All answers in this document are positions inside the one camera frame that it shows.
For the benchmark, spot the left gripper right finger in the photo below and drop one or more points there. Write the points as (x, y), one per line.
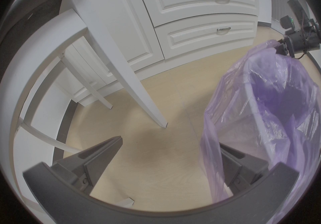
(240, 170)

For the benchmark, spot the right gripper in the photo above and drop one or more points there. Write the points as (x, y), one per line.
(301, 42)

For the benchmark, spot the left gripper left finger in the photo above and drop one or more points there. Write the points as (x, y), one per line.
(95, 162)

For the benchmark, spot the purple plastic bag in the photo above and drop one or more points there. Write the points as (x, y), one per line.
(275, 117)

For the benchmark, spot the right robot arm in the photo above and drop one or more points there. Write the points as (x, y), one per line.
(297, 8)

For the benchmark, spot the white chair grey cushions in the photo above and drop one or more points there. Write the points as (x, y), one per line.
(117, 67)

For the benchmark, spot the white wardrobe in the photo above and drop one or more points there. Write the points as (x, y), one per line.
(200, 4)

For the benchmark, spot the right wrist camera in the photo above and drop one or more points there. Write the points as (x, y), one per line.
(287, 22)

